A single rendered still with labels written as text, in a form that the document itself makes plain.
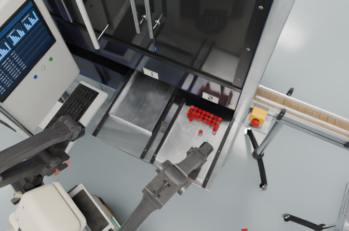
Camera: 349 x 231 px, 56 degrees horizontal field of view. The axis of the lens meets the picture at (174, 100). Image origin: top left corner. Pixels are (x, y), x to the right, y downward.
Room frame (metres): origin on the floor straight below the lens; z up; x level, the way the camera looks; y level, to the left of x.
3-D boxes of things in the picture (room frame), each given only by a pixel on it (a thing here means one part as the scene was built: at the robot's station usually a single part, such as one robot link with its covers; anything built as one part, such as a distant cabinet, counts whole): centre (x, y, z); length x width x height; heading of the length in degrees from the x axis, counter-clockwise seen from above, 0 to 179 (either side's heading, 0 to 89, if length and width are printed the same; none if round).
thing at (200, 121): (0.66, -0.14, 0.90); 0.18 x 0.02 x 0.05; 61
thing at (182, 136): (0.57, -0.09, 0.90); 0.34 x 0.26 x 0.04; 151
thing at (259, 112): (0.65, -0.42, 1.00); 0.08 x 0.07 x 0.07; 152
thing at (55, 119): (0.78, 0.60, 0.82); 0.40 x 0.14 x 0.02; 149
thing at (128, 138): (0.68, 0.04, 0.87); 0.70 x 0.48 x 0.02; 62
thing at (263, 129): (0.68, -0.45, 0.87); 0.14 x 0.13 x 0.02; 152
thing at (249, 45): (0.69, -0.28, 1.40); 0.04 x 0.01 x 0.80; 62
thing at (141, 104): (0.82, 0.16, 0.90); 0.34 x 0.26 x 0.04; 152
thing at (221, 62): (0.79, -0.12, 1.51); 0.43 x 0.01 x 0.59; 62
